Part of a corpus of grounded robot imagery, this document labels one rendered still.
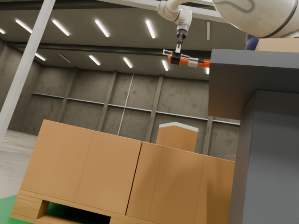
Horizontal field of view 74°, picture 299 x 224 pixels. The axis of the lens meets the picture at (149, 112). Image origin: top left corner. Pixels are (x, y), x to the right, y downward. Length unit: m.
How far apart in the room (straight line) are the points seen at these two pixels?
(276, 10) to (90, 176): 1.08
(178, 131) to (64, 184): 2.00
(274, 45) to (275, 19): 0.11
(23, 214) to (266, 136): 1.21
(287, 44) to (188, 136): 2.46
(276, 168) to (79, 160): 0.95
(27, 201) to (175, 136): 2.07
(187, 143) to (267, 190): 2.46
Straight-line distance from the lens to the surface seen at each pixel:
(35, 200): 1.32
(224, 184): 1.21
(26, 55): 4.17
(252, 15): 0.71
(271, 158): 0.58
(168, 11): 1.63
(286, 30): 0.78
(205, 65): 1.57
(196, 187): 1.17
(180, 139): 2.94
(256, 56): 0.51
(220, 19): 4.16
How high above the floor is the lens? 0.48
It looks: 12 degrees up
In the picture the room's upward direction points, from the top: 13 degrees clockwise
